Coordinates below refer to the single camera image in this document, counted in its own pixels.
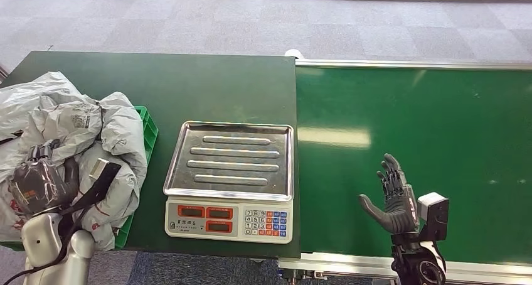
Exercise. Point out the pale grey mailer bag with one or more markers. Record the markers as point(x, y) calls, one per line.
point(29, 92)

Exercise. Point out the silver conveyor side rail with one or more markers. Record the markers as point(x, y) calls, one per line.
point(332, 264)

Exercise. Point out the large grey mailer, red stripe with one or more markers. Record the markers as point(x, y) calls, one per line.
point(112, 200)

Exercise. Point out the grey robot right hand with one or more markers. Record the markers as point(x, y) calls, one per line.
point(397, 214)

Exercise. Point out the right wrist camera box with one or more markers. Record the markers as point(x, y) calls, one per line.
point(434, 214)

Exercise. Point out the green plastic crate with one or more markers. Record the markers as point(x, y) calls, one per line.
point(147, 129)

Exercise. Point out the green conveyor belt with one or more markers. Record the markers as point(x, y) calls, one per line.
point(436, 121)

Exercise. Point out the white scale with steel tray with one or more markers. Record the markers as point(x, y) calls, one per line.
point(232, 166)

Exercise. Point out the white roller end cap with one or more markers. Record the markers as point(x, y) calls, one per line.
point(294, 53)

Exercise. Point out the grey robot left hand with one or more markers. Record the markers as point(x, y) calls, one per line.
point(39, 185)

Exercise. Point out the crumpled plain grey mailer bag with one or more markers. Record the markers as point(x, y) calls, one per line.
point(122, 125)

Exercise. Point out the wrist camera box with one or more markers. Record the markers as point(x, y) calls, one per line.
point(434, 214)
point(102, 177)

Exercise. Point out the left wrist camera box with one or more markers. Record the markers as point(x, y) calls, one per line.
point(102, 177)

